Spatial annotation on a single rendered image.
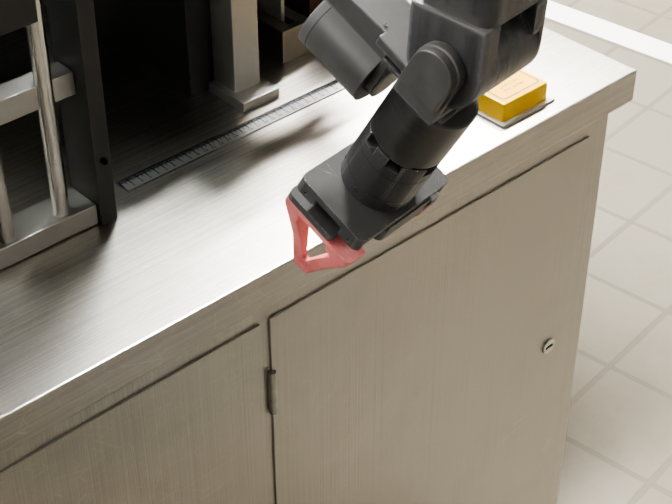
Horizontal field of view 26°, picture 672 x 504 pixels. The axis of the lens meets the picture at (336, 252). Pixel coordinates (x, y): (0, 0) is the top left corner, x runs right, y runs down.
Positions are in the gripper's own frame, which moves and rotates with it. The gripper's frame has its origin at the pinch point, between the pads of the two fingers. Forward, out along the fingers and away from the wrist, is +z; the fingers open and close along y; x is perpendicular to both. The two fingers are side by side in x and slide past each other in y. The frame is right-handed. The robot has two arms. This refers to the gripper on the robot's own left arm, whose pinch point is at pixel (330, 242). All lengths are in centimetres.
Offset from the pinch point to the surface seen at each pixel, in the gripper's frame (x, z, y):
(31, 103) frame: -28.8, 16.3, 1.6
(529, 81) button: -5, 17, -48
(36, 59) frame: -30.4, 12.3, 0.8
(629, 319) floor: 22, 108, -124
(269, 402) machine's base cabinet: 2.2, 37.8, -10.0
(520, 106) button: -3.9, 17.8, -44.9
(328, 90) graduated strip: -19.6, 27.9, -35.6
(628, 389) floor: 31, 103, -107
